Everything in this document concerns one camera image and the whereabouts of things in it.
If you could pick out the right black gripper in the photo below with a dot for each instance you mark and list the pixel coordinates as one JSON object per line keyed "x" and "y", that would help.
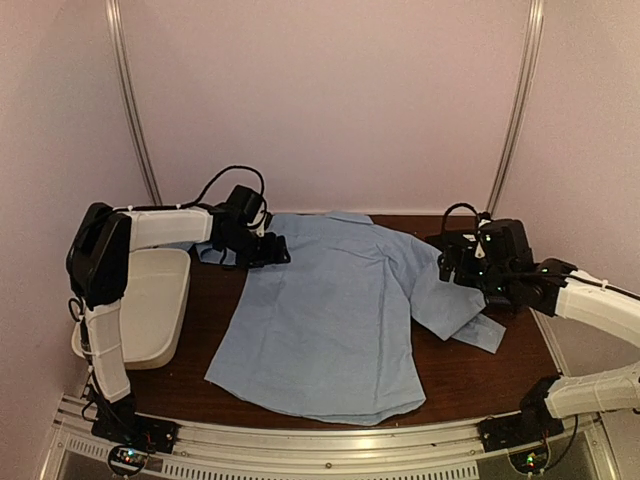
{"x": 463, "y": 276}

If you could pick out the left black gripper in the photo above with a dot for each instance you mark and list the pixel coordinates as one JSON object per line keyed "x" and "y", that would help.
{"x": 274, "y": 252}

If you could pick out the light blue long sleeve shirt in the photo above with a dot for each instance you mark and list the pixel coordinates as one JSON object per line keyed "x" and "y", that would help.
{"x": 327, "y": 336}

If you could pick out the white plastic tub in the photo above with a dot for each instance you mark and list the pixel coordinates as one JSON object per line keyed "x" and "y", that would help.
{"x": 153, "y": 287}

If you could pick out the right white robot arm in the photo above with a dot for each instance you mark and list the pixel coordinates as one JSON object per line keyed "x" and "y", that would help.
{"x": 611, "y": 309}

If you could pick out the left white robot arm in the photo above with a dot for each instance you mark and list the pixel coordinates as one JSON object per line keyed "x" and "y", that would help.
{"x": 98, "y": 262}

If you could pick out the folded black shirt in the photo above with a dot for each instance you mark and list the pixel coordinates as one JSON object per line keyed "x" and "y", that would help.
{"x": 454, "y": 242}

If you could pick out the right circuit board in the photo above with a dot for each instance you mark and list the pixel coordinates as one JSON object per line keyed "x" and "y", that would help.
{"x": 529, "y": 462}

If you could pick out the circuit board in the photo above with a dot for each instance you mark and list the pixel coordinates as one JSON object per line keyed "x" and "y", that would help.
{"x": 126, "y": 461}
{"x": 529, "y": 462}

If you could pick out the left circuit board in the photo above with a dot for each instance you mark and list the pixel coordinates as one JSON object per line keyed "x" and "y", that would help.
{"x": 126, "y": 461}

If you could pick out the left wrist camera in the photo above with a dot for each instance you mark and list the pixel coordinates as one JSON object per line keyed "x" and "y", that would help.
{"x": 261, "y": 222}

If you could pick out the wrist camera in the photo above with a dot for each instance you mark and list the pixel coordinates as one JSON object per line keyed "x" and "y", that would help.
{"x": 261, "y": 222}
{"x": 484, "y": 218}

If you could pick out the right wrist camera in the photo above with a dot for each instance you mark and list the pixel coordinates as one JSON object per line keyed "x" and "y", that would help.
{"x": 484, "y": 218}

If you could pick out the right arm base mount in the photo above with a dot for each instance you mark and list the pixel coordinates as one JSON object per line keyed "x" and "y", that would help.
{"x": 532, "y": 424}

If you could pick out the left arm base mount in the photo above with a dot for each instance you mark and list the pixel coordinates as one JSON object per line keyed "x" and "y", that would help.
{"x": 119, "y": 423}

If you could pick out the right aluminium frame post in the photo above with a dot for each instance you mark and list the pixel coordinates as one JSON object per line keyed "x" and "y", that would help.
{"x": 527, "y": 70}

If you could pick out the aluminium frame post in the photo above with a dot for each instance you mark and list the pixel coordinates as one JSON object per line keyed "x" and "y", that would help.
{"x": 527, "y": 70}
{"x": 131, "y": 110}

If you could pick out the left aluminium frame post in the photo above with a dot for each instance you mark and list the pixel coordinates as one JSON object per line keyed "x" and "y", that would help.
{"x": 131, "y": 110}

